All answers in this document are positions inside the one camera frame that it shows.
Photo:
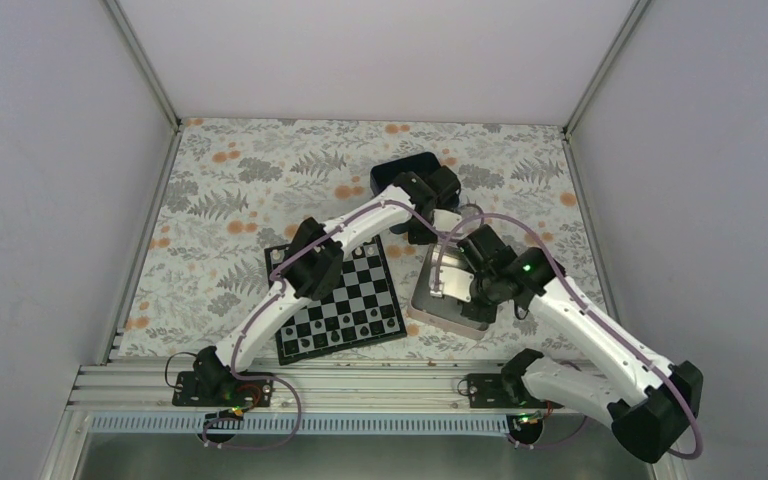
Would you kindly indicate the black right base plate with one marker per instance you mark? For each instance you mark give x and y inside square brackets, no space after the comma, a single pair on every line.
[488,391]

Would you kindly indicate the aluminium front rail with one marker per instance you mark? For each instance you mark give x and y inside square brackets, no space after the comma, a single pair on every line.
[335,390]

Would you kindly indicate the dark blue square tray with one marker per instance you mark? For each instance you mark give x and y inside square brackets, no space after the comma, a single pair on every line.
[422,165]

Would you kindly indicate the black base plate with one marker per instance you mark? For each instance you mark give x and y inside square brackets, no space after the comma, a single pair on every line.
[233,393]
[488,391]

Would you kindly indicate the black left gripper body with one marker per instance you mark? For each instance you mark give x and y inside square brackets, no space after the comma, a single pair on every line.
[415,236]

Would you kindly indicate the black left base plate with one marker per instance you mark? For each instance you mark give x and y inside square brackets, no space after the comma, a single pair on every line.
[233,393]

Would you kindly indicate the floral patterned table mat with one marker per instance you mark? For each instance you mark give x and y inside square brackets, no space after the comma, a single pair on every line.
[240,186]

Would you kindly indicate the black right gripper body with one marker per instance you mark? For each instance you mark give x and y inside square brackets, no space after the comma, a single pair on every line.
[486,314]

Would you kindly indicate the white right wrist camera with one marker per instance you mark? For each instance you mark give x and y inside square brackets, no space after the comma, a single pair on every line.
[452,282]

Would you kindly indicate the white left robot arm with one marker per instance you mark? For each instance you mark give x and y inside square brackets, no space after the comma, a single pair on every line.
[312,268]

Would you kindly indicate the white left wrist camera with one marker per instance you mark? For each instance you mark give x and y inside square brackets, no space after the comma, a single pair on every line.
[445,221]

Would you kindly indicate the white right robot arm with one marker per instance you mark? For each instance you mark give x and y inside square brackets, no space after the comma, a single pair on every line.
[650,403]

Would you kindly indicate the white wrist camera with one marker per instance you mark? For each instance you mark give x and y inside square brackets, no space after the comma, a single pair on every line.
[445,221]
[452,282]

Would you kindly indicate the black and white chessboard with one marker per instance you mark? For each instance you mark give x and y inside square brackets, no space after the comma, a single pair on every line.
[361,311]

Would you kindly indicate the pink metal tin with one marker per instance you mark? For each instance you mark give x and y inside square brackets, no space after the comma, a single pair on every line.
[445,313]

